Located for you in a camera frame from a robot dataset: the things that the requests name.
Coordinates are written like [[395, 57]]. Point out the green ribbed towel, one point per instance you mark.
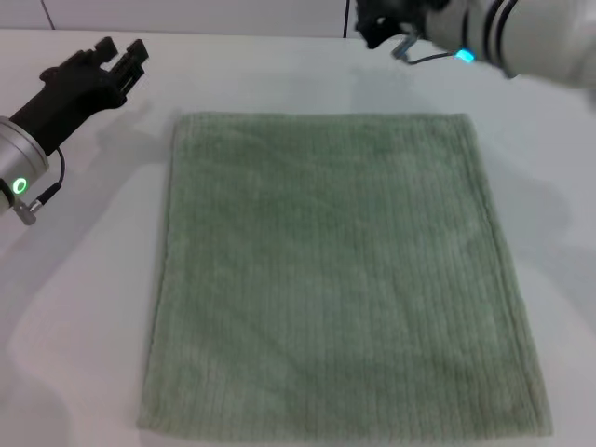
[[335, 279]]

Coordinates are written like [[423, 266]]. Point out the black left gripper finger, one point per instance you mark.
[[132, 63], [106, 48]]

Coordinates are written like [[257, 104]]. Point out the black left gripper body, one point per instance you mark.
[[70, 95]]

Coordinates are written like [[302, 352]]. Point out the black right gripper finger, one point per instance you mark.
[[372, 35]]

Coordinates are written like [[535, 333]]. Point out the black vertical wall strip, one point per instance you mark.
[[346, 18]]

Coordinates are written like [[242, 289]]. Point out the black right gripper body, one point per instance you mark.
[[410, 11]]

